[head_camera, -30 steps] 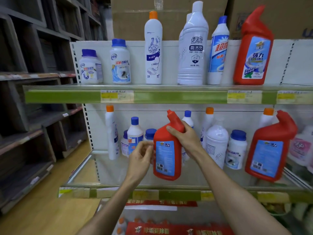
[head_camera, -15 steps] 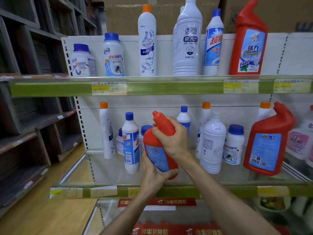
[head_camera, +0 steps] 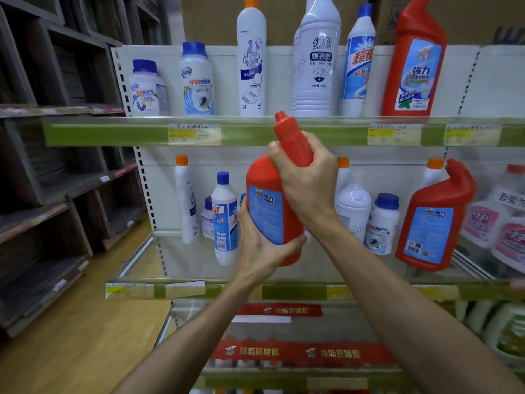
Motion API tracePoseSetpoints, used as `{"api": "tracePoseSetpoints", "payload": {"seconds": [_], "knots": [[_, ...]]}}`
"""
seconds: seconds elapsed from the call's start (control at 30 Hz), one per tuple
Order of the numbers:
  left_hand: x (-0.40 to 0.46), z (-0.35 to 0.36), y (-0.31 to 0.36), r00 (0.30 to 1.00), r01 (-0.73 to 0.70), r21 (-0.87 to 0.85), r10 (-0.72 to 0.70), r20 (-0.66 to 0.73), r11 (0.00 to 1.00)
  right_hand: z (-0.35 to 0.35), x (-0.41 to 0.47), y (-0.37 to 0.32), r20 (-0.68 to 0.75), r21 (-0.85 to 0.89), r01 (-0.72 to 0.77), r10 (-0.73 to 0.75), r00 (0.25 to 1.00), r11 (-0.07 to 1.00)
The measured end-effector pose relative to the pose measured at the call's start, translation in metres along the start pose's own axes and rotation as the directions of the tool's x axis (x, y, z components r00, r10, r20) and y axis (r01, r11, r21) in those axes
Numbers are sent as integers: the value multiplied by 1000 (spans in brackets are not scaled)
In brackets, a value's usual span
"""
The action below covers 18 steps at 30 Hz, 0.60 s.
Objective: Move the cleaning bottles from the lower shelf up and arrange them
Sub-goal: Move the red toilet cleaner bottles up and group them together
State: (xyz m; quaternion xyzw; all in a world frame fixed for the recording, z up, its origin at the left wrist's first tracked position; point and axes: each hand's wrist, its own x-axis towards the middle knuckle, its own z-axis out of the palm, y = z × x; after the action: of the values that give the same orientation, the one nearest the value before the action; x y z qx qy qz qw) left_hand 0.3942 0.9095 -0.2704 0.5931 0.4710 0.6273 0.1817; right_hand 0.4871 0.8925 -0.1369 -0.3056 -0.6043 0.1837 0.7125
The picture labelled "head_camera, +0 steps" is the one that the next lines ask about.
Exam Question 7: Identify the white bottles with pink labels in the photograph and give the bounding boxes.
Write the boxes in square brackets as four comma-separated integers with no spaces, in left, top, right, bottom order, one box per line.
[459,164,525,275]

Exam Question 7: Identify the person's left forearm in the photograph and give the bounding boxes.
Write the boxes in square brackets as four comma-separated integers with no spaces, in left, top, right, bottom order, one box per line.
[110,279,271,394]

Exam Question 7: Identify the short red banner strip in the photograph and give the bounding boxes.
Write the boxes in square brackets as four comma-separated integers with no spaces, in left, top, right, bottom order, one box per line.
[239,303,324,318]

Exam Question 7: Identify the blue-label bottle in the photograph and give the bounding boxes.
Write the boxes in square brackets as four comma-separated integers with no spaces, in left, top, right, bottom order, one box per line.
[211,171,240,267]
[339,2,377,118]

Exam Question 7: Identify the person's right hand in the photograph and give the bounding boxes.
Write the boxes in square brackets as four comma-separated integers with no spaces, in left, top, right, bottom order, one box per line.
[267,131,340,239]

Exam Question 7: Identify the green-edged glass shelf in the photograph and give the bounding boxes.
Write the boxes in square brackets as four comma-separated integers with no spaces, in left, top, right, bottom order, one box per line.
[40,114,525,148]

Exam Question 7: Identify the green and white jugs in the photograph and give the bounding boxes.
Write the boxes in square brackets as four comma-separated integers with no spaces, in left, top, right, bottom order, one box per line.
[453,299,525,368]

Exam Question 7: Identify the person's left hand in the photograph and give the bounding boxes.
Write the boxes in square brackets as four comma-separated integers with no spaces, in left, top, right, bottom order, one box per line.
[234,196,308,290]

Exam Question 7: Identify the person's right forearm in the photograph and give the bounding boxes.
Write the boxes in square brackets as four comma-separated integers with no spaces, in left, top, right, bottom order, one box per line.
[305,213,525,394]

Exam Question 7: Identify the plain cardboard box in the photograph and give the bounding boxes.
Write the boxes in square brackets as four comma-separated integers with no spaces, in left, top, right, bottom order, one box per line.
[180,0,370,47]

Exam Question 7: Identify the green-edged metal shelf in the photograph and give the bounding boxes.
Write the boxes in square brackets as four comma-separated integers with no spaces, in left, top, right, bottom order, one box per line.
[451,237,525,302]
[104,231,493,302]
[155,300,411,392]

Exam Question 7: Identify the cardboard box with green stripe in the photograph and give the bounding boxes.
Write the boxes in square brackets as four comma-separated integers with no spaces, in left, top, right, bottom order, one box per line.
[371,0,525,47]

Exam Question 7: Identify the long red banner strip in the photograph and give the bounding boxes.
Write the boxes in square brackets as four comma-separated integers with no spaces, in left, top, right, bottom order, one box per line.
[211,338,396,368]

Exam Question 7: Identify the white gondola shelving unit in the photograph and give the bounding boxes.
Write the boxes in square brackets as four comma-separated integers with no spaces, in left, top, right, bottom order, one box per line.
[110,44,525,300]

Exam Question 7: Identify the dark wooden cubby shelving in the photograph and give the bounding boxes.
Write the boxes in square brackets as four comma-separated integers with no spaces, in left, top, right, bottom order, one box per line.
[0,0,173,341]

